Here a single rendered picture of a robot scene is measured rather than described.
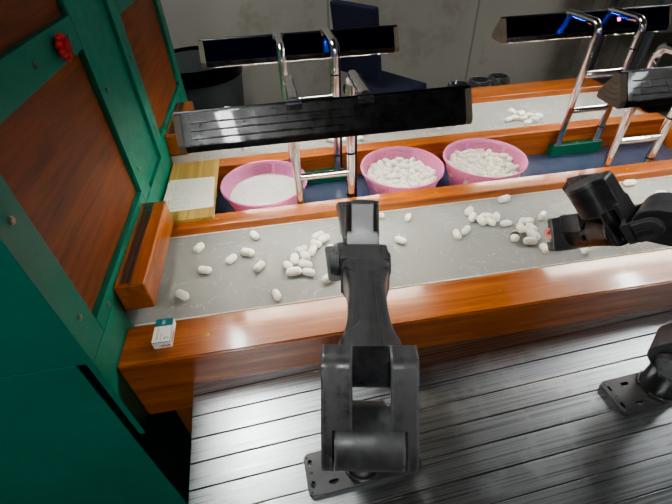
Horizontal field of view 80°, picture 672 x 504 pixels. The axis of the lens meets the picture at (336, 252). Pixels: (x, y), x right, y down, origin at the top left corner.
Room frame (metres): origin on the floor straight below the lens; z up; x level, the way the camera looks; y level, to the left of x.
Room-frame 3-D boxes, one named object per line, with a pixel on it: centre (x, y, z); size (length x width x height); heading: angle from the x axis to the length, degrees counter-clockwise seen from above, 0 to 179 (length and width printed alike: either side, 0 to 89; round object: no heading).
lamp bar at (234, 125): (0.83, 0.01, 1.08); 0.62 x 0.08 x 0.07; 98
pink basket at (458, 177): (1.19, -0.50, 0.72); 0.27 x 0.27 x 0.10
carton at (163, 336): (0.51, 0.35, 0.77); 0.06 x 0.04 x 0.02; 8
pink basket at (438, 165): (1.15, -0.22, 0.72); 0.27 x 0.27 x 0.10
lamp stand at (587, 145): (1.45, -0.89, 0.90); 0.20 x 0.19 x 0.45; 98
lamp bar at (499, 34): (1.52, -0.88, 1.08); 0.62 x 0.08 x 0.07; 98
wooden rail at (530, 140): (1.33, -0.36, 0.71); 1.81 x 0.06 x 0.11; 98
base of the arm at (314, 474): (0.29, -0.03, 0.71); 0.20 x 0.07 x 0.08; 101
